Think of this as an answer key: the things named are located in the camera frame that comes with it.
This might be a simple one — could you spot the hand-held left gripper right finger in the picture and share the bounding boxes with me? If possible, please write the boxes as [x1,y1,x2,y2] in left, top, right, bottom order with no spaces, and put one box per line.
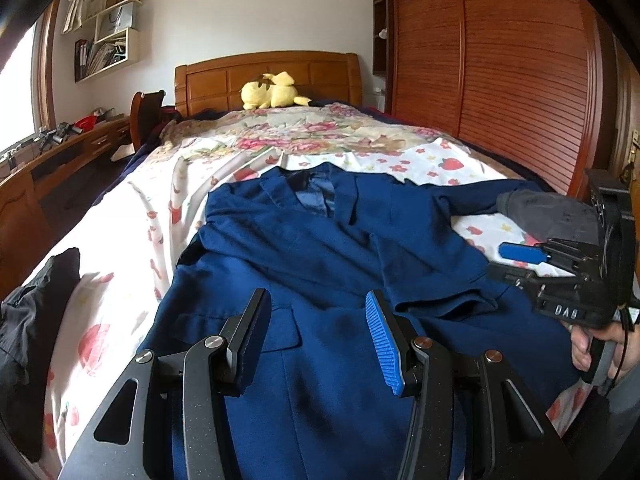
[365,290,576,480]

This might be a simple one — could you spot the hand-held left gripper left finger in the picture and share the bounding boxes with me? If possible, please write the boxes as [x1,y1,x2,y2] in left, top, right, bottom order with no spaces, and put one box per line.
[59,287,273,480]

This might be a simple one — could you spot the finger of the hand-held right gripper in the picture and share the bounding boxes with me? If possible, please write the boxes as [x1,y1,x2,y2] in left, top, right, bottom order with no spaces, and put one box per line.
[499,242,551,266]
[487,262,540,292]

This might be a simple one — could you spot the navy blue suit jacket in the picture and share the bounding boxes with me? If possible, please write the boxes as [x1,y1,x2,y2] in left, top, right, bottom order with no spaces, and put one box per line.
[137,162,583,480]

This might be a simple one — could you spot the person's right forearm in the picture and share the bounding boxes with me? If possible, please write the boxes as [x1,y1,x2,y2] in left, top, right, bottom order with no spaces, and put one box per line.
[607,355,640,413]

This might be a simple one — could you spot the black clothes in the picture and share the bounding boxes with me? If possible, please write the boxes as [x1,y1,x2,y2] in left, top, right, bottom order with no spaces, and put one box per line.
[0,247,82,463]

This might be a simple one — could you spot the person's right hand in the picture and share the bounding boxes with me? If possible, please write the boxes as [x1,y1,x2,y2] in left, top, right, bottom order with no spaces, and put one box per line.
[569,319,627,375]

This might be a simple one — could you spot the dark grey cloth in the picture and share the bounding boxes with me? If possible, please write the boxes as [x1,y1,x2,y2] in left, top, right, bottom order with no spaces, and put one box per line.
[495,190,603,250]

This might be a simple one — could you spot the white flower print bedsheet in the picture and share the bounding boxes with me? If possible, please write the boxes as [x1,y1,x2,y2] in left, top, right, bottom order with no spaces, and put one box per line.
[30,130,583,480]

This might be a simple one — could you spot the person's dark clothing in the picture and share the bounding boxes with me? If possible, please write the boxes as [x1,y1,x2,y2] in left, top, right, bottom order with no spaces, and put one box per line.
[565,375,640,480]

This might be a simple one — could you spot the wooden slatted wardrobe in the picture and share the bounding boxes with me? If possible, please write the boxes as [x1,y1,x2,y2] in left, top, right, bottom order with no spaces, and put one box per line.
[385,0,621,201]

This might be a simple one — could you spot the navy blue bed cover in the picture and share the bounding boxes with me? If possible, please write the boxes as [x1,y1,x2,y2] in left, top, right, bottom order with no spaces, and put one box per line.
[92,142,168,213]

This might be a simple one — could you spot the beige floral quilt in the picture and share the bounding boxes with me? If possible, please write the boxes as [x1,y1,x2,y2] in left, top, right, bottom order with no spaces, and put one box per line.
[160,102,471,171]

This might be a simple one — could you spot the wooden chair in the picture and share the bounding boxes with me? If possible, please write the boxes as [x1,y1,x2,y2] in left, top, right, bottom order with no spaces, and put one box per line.
[129,90,167,150]

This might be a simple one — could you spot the yellow plush toy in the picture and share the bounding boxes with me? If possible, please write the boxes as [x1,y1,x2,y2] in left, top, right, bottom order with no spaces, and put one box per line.
[241,71,313,110]

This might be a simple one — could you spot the wooden desk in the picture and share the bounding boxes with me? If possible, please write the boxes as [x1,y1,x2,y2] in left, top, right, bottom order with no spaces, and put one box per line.
[0,115,133,273]

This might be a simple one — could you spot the wooden headboard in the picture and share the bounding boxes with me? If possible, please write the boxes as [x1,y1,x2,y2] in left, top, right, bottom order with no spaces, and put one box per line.
[174,51,362,118]

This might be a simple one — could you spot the wooden open side shelf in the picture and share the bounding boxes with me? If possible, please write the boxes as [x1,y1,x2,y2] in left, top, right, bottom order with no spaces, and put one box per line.
[372,0,392,78]

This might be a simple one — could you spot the black tripod gadget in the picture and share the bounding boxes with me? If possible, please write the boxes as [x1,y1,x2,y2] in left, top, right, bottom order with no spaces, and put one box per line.
[36,122,77,152]

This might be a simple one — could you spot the row of books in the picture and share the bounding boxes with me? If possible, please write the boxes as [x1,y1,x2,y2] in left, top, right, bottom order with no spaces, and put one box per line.
[75,39,127,80]

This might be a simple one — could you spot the window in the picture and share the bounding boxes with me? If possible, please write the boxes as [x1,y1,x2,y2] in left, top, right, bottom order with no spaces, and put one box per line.
[0,7,57,157]

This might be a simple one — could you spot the white paper bag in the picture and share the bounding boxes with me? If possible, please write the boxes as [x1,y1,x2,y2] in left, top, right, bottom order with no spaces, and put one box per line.
[97,0,137,32]

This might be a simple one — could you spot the white tied curtain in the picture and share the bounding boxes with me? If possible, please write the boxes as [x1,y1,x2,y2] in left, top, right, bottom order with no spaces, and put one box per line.
[62,0,99,34]

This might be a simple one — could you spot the black cable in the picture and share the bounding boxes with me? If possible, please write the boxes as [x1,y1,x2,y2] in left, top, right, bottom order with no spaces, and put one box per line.
[606,304,637,392]

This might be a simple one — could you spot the white wall shelf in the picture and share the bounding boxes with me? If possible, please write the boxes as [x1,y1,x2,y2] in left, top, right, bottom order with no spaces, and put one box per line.
[60,0,144,83]

